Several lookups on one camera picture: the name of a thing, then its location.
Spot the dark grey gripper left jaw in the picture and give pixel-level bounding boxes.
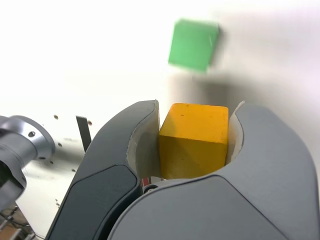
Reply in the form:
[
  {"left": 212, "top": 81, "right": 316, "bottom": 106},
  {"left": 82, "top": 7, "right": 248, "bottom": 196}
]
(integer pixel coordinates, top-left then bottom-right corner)
[{"left": 47, "top": 99, "right": 167, "bottom": 240}]

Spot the yellow cube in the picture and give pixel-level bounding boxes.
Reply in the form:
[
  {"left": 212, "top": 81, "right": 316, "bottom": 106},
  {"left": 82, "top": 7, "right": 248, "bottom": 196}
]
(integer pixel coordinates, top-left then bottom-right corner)
[{"left": 158, "top": 102, "right": 230, "bottom": 180}]

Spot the green cube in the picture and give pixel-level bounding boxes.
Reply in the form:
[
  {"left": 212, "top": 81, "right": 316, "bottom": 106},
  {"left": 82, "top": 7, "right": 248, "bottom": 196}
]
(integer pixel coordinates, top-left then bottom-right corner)
[{"left": 167, "top": 17, "right": 221, "bottom": 75}]

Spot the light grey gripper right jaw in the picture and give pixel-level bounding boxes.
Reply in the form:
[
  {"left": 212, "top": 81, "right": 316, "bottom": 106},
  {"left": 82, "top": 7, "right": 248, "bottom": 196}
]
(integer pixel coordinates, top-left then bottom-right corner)
[{"left": 107, "top": 99, "right": 320, "bottom": 240}]

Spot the black tape strip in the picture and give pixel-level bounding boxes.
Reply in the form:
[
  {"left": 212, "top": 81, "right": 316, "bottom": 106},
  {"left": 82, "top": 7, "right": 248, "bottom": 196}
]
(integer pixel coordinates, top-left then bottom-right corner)
[{"left": 75, "top": 115, "right": 92, "bottom": 153}]

